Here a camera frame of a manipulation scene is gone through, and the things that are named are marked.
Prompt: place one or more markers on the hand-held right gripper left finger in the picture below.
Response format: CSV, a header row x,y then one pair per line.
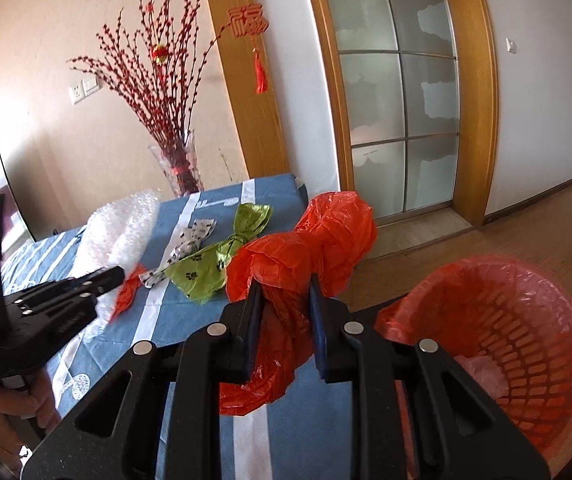
x,y
253,320

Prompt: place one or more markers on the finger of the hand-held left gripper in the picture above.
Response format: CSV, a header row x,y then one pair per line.
x,y
76,287

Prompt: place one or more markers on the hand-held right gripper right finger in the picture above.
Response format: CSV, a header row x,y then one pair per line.
x,y
318,330

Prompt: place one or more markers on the small red plastic bag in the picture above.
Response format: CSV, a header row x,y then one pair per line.
x,y
126,295

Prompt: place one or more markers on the large red plastic bag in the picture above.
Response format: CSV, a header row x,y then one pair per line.
x,y
286,260

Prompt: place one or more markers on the pink plastic bag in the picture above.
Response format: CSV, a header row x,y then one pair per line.
x,y
481,375

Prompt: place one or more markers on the white plastic mesh basket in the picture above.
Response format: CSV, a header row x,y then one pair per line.
x,y
516,340

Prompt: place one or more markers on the person's left hand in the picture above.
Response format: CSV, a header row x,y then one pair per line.
x,y
46,405

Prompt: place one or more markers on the clear bubble wrap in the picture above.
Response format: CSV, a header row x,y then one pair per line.
x,y
116,230

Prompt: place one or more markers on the blue striped tablecloth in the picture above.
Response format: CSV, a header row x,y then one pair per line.
x,y
111,350

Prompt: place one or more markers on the light green plastic bag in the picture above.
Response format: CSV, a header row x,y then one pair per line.
x,y
201,270

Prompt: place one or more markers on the white spotted plastic bag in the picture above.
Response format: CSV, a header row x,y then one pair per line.
x,y
191,234

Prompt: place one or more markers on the glass vase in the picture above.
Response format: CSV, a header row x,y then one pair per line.
x,y
178,170

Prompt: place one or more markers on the red berry branches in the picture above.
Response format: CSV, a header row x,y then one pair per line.
x,y
161,105

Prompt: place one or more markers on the small red lantern ornament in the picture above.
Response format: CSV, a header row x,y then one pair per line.
x,y
160,53

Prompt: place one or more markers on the frosted glass sliding door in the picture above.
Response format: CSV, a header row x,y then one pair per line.
x,y
391,85

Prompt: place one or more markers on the red knot ornament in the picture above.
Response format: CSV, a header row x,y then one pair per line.
x,y
248,22

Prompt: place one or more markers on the white wall socket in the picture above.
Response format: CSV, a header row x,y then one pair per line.
x,y
76,95

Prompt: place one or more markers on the wooden wall trim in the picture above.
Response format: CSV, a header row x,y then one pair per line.
x,y
246,125

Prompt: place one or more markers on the white wall switch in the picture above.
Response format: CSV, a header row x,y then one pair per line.
x,y
91,85

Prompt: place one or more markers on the wooden door frame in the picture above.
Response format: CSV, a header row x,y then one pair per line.
x,y
476,110

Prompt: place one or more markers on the white light switch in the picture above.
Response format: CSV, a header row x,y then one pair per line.
x,y
511,45

